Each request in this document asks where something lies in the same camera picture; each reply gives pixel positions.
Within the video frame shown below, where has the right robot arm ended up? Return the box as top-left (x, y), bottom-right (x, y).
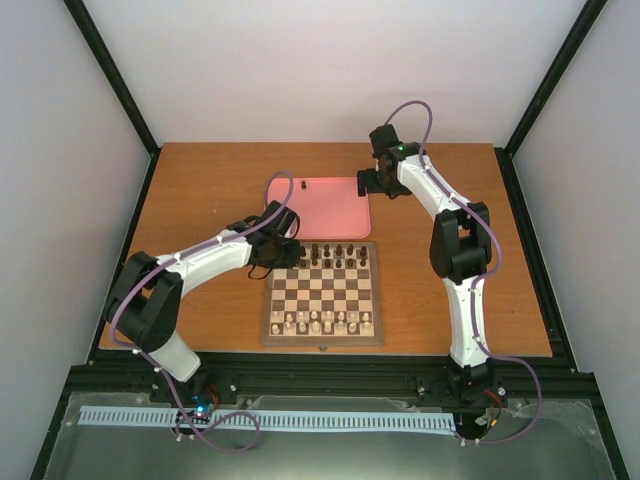
top-left (357, 123), bottom-right (492, 404)

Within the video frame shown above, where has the light blue cable duct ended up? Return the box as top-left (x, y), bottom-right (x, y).
top-left (77, 406), bottom-right (456, 435)

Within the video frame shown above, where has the wooden chessboard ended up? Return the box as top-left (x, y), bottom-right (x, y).
top-left (262, 241), bottom-right (384, 349)

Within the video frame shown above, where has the pink plastic tray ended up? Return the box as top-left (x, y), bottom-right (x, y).
top-left (287, 177), bottom-right (371, 240)

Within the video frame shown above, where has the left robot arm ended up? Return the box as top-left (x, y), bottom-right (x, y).
top-left (102, 201), bottom-right (301, 403)

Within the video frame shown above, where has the light king chess piece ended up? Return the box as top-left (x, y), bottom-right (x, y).
top-left (323, 311), bottom-right (334, 334)

